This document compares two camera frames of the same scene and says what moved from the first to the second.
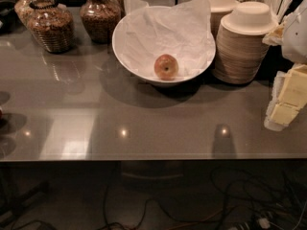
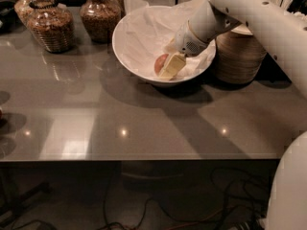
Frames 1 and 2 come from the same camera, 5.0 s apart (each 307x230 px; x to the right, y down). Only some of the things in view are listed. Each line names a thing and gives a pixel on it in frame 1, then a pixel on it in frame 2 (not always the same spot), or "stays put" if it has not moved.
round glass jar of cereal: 100,13 stays put
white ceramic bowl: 143,36 stays put
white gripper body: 295,37 -> 186,39
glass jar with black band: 50,23 stays put
